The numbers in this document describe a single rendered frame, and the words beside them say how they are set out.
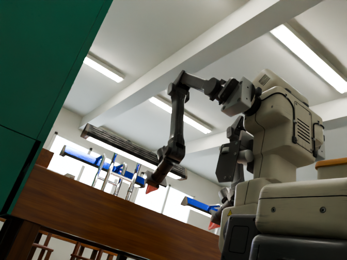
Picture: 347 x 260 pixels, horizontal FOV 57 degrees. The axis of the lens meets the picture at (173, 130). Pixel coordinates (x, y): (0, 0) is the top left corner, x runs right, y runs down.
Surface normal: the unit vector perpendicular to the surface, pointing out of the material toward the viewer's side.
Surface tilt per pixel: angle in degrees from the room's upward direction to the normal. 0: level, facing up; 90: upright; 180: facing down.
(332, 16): 180
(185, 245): 90
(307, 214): 90
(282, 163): 82
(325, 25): 180
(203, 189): 90
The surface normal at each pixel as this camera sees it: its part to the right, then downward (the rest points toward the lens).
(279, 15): -0.27, 0.87
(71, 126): 0.56, -0.20
